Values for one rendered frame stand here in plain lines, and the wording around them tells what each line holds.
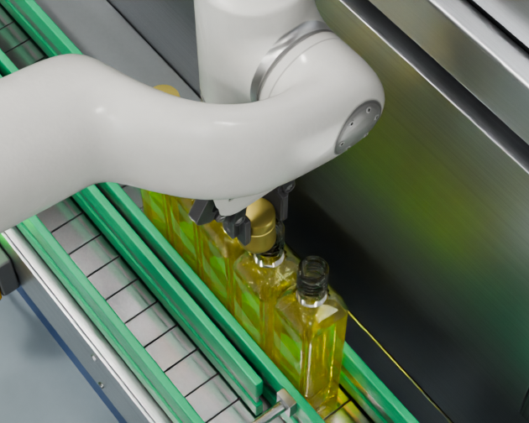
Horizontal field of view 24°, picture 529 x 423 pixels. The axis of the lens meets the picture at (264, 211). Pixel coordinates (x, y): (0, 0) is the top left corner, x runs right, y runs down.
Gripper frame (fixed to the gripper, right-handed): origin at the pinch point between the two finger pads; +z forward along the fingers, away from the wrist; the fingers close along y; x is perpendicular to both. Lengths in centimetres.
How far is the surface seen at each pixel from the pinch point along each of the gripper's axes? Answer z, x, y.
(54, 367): 61, -27, 14
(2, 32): 31, -58, -3
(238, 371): 23.8, 2.7, 4.5
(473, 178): -6.8, 12.2, -13.8
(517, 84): -20.2, 13.4, -14.6
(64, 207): 30.8, -29.7, 6.0
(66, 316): 31.2, -17.5, 13.7
